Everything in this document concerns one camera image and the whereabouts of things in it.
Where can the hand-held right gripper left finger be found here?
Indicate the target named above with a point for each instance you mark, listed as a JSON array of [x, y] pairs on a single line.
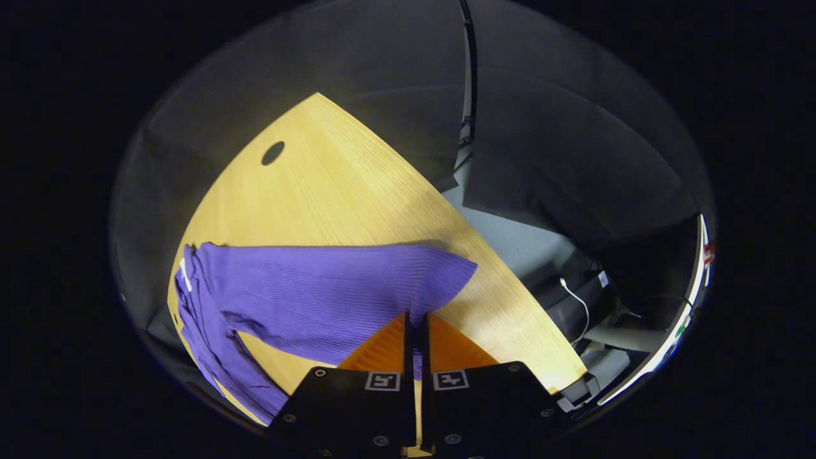
[[408, 395]]

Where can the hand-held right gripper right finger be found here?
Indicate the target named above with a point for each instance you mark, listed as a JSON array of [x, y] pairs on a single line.
[[426, 395]]

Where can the purple button shirt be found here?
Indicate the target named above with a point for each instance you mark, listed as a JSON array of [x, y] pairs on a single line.
[[319, 287]]

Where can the black box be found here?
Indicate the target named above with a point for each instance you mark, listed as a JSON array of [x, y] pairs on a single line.
[[561, 315]]

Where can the white panel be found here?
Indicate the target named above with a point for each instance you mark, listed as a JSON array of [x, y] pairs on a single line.
[[669, 341]]

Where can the black stand pole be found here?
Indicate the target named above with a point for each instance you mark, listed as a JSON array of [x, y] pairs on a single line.
[[472, 64]]

